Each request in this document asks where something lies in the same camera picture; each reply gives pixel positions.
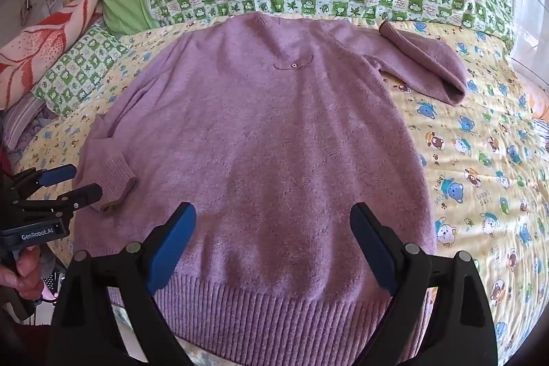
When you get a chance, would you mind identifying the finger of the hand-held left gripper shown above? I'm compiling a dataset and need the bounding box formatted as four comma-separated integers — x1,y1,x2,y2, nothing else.
11,164,78,190
12,184,104,217

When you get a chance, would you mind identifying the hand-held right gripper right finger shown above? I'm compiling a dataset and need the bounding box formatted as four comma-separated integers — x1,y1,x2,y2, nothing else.
349,202,498,366

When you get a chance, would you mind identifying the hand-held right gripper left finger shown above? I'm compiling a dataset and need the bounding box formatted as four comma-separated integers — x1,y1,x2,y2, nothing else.
45,202,198,366

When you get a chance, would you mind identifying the purple knit sweater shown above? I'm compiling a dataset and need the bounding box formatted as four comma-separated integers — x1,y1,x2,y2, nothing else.
71,14,468,360

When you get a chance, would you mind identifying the person's left hand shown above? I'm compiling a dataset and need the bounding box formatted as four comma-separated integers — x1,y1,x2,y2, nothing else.
0,244,48,302

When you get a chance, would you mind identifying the striped cloth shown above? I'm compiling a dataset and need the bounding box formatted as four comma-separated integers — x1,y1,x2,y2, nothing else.
0,92,56,161

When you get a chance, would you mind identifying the green checkered pillow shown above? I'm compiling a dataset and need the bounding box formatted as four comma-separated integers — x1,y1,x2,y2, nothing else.
32,25,129,118

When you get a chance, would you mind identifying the red floral blanket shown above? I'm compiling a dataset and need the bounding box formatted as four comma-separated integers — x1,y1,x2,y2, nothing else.
0,0,106,111

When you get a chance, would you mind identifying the yellow bear print bed sheet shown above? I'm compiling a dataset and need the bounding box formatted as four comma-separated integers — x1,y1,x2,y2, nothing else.
17,16,549,366

